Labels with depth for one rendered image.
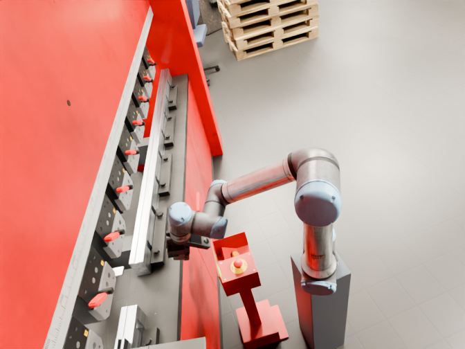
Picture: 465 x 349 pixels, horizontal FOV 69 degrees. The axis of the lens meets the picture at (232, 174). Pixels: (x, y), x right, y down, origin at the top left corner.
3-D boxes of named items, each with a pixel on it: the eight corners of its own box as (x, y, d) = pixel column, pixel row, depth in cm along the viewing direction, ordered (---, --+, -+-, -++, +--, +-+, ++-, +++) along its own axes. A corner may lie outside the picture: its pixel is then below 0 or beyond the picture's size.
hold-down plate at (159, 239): (165, 264, 141) (162, 261, 139) (152, 267, 142) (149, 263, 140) (169, 210, 163) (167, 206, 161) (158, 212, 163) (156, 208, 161)
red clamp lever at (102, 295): (97, 301, 84) (113, 285, 94) (81, 304, 84) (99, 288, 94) (98, 308, 84) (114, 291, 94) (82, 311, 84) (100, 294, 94)
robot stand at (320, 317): (326, 314, 200) (327, 238, 147) (344, 344, 187) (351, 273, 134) (299, 327, 198) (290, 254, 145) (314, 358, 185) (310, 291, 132)
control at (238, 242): (261, 285, 150) (255, 264, 137) (227, 296, 149) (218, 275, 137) (249, 249, 164) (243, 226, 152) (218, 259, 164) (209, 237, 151)
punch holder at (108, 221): (120, 260, 110) (96, 230, 99) (95, 264, 110) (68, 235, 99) (126, 224, 121) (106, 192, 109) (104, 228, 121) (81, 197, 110)
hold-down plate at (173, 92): (176, 109, 229) (175, 105, 227) (169, 110, 229) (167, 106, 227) (178, 86, 250) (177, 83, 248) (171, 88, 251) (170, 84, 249)
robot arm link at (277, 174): (327, 125, 97) (203, 179, 123) (327, 150, 89) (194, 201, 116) (345, 151, 102) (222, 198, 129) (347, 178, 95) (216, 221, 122)
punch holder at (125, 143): (135, 176, 139) (119, 145, 128) (115, 179, 140) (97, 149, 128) (140, 152, 150) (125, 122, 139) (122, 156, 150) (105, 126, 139)
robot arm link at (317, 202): (335, 264, 127) (341, 156, 90) (336, 302, 117) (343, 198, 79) (302, 262, 130) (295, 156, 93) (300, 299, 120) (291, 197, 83)
